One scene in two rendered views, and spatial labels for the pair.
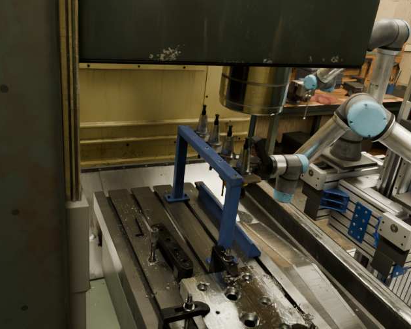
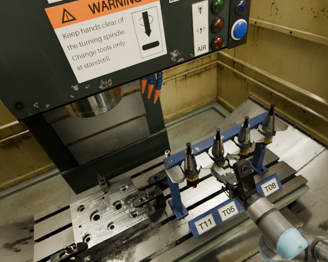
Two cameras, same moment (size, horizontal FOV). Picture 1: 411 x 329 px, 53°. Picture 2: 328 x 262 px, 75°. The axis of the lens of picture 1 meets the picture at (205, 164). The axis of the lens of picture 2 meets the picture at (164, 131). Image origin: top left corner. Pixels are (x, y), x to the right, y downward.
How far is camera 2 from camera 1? 1.35 m
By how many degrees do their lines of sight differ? 80
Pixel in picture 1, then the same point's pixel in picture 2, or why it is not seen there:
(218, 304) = (109, 197)
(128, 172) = (294, 131)
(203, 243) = (197, 193)
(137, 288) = (144, 166)
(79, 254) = not seen: hidden behind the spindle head
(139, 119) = (321, 95)
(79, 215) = not seen: hidden behind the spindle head
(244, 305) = (108, 212)
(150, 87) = not seen: outside the picture
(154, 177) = (307, 149)
